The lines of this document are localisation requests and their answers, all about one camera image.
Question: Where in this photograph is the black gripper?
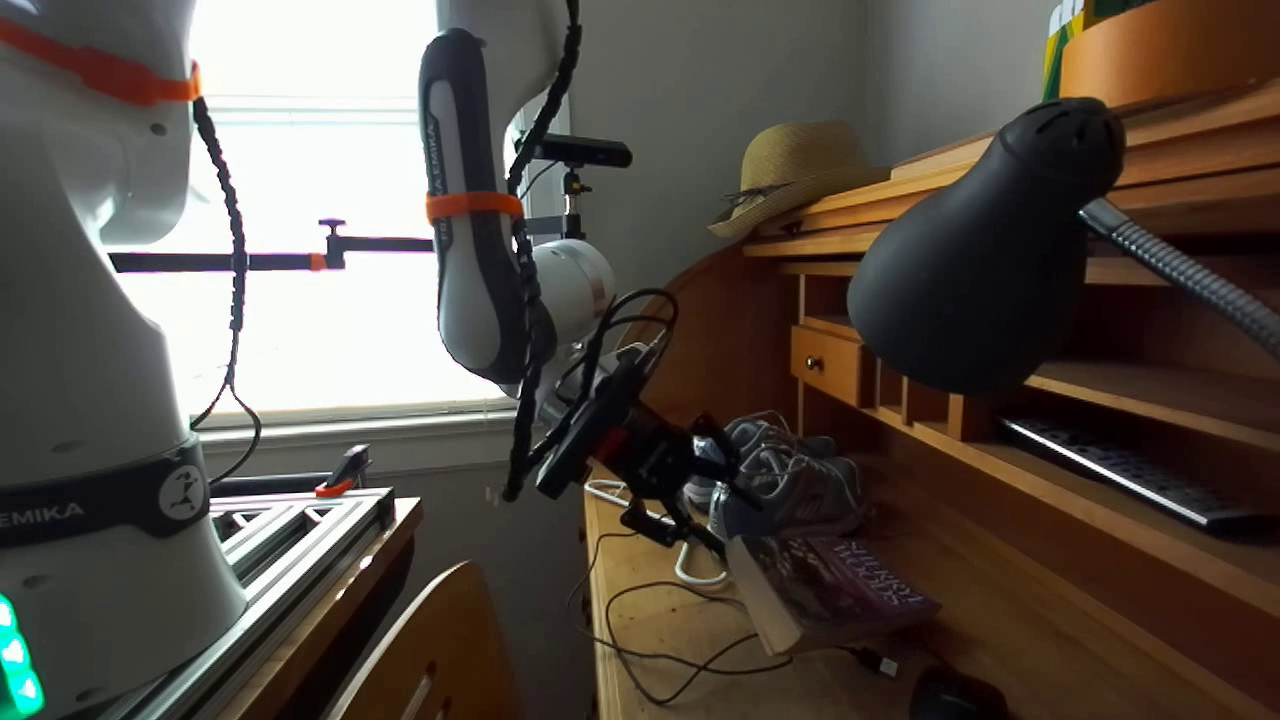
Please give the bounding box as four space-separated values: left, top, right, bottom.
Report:
604 396 750 563

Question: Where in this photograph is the purple cover book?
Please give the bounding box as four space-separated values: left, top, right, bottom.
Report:
724 532 945 657

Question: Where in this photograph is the black computer mouse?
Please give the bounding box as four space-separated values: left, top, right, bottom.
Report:
910 668 1016 720

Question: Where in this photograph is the wooden roll-top desk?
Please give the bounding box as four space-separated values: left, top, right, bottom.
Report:
576 72 1280 720

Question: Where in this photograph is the wooden chair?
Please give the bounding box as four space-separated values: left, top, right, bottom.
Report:
322 556 524 720

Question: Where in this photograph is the woven straw hat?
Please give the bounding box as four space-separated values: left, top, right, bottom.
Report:
704 119 894 243

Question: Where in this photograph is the black red clamp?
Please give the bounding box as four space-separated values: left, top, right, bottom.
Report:
312 439 375 504

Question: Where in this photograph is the black desk lamp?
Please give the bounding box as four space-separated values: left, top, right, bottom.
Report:
844 93 1280 402

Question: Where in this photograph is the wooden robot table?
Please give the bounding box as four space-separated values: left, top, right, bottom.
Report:
231 496 430 720

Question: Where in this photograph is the black remote control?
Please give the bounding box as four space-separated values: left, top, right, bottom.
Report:
997 408 1280 535

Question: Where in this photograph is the yellow green crayon box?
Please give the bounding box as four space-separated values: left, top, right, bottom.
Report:
1035 0 1151 103

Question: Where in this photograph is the thin black cable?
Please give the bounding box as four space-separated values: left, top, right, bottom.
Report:
582 532 937 712

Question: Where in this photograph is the white window frame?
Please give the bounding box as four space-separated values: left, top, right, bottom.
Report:
116 0 595 471

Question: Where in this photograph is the black stereo camera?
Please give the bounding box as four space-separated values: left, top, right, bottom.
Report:
510 127 636 171

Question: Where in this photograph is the aluminium profile frame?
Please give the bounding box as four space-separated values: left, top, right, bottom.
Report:
130 485 424 720

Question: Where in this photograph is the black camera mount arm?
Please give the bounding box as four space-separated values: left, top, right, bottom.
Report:
106 162 590 277

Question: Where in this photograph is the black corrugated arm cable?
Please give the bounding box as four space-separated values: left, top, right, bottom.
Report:
182 0 684 506

